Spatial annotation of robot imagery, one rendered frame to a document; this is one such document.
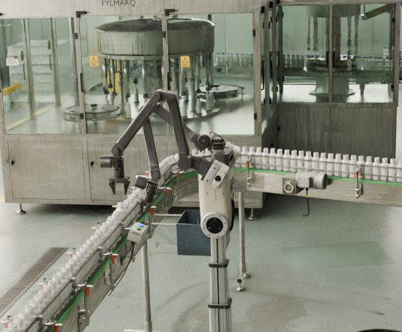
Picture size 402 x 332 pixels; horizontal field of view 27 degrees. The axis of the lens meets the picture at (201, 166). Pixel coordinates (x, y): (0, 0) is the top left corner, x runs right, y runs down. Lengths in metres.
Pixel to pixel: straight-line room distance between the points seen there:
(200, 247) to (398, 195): 1.60
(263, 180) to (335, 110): 3.69
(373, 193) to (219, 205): 1.96
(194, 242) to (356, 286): 1.91
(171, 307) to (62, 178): 2.79
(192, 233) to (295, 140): 4.93
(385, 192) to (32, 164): 4.16
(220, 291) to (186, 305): 1.76
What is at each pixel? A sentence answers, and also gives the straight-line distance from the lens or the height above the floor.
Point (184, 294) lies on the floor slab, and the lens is 6.80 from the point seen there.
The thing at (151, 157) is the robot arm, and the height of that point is 1.52.
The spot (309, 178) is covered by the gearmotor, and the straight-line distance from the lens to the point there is 6.25.
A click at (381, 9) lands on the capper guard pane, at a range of 10.01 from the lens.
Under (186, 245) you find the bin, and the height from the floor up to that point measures 0.80.
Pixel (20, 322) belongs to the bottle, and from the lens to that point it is 3.68.
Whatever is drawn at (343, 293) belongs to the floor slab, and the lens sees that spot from 6.80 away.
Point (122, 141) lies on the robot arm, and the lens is 4.46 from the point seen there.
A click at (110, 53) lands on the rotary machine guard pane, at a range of 8.50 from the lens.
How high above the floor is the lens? 2.63
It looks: 14 degrees down
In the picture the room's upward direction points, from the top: 2 degrees counter-clockwise
